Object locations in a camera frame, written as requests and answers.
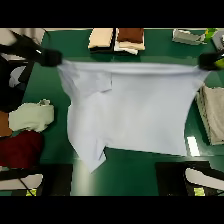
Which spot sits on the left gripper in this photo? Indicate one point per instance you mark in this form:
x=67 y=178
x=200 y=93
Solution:
x=51 y=57

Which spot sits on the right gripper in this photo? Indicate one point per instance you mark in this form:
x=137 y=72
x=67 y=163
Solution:
x=207 y=61

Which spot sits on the white T-shirt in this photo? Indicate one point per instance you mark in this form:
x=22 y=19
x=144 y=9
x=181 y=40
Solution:
x=140 y=110

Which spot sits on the grey garment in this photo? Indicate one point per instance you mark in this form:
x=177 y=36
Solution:
x=186 y=36

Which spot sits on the black garment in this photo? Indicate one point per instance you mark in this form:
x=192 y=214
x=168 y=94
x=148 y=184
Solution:
x=101 y=50

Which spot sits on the grey-beige garment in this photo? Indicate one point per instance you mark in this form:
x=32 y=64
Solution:
x=213 y=113

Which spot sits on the cream garment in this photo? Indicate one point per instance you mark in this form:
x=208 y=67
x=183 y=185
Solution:
x=101 y=37

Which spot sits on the pale green garment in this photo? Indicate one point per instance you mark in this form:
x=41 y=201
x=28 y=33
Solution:
x=31 y=116

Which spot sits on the white garment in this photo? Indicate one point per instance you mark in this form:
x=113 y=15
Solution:
x=125 y=50

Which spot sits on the beige garment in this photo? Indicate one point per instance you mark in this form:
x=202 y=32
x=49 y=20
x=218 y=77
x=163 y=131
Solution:
x=132 y=45

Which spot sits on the brown garment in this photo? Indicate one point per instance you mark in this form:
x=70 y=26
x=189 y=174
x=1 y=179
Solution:
x=131 y=34

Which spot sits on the orange-brown garment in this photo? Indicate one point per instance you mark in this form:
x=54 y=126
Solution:
x=4 y=124

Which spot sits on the dark red garment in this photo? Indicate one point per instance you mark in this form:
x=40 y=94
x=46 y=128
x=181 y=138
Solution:
x=20 y=150

